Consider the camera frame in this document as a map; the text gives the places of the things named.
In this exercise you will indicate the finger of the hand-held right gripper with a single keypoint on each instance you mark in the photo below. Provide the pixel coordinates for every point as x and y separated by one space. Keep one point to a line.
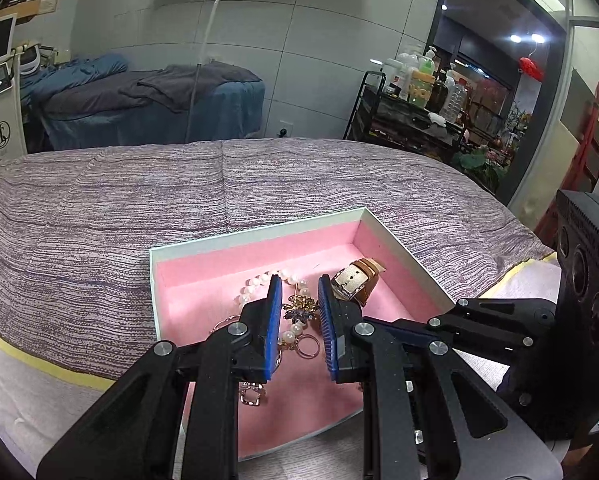
399 329
499 350

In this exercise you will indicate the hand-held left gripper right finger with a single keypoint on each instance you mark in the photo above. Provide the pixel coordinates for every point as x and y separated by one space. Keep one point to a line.
327 330

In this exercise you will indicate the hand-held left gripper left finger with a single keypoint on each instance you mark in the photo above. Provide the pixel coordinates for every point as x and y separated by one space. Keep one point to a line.
274 330

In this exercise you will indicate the gold flower brooch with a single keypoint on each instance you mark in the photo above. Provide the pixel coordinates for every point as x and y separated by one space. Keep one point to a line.
299 307

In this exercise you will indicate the light blue box pink lining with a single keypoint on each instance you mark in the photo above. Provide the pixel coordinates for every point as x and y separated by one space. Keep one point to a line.
214 280

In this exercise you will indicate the green potted plant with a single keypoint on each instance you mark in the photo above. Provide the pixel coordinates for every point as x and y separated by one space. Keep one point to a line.
474 165

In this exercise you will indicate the purple striped bedspread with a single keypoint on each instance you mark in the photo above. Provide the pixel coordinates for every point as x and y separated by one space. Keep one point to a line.
129 200

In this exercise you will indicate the black trolley cart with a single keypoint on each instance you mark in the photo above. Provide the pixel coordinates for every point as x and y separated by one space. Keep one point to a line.
409 125

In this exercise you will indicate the red hanging ornament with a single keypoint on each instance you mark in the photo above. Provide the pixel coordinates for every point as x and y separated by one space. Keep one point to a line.
531 67

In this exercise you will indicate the clear plastic bottle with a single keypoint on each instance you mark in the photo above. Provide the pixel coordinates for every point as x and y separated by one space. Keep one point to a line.
454 102

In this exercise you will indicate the blue massage bed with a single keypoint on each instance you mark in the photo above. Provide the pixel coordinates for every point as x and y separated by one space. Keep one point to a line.
229 110

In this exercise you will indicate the yellow green bottle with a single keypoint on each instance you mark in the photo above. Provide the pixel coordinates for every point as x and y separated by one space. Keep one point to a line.
421 91

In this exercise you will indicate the dark brown bottle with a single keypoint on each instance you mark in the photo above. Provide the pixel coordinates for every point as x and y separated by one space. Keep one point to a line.
439 92

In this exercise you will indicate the grey blanket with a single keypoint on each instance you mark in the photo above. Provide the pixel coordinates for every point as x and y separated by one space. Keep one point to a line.
179 85

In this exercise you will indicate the green pump bottle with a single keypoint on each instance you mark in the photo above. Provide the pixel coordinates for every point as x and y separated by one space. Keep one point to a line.
428 62

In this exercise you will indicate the white beauty machine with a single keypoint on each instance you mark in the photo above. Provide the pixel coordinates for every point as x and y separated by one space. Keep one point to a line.
1 125

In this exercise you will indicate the white wall socket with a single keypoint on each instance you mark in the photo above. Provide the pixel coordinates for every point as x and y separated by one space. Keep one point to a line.
286 129

